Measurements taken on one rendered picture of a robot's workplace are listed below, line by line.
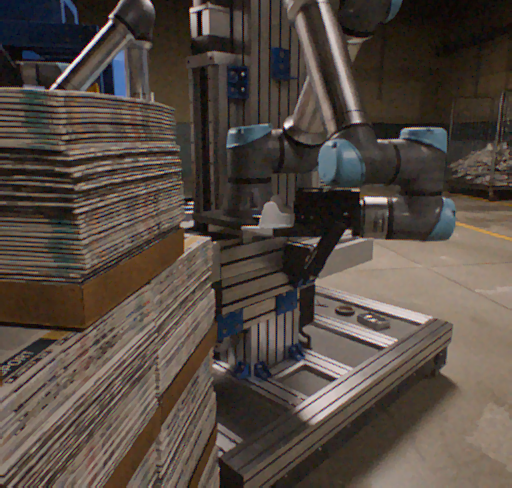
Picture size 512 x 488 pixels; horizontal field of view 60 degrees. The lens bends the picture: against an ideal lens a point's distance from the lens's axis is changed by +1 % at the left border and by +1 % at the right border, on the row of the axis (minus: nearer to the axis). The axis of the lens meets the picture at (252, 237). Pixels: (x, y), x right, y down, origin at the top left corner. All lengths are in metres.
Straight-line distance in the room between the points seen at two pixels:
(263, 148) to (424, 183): 0.47
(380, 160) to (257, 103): 0.71
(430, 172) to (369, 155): 0.12
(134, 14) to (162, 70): 8.43
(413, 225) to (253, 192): 0.46
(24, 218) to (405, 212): 0.58
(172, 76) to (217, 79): 8.63
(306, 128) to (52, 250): 0.80
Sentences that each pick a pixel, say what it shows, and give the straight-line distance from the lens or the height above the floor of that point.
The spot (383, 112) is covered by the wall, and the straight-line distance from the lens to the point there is 11.09.
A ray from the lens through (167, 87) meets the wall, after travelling 9.95.
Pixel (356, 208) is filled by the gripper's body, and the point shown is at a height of 0.90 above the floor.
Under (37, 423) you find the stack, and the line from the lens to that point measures 0.44.
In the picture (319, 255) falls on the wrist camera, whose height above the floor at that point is 0.81.
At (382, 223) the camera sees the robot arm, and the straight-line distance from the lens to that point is 0.79.
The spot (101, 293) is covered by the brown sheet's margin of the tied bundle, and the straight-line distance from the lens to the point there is 0.48.
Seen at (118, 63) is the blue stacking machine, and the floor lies 1.71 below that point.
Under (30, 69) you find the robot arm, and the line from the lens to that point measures 1.67.
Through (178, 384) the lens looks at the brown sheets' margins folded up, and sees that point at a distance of 0.75.
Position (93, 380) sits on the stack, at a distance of 0.50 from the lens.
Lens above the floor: 1.02
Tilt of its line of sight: 13 degrees down
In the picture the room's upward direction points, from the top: straight up
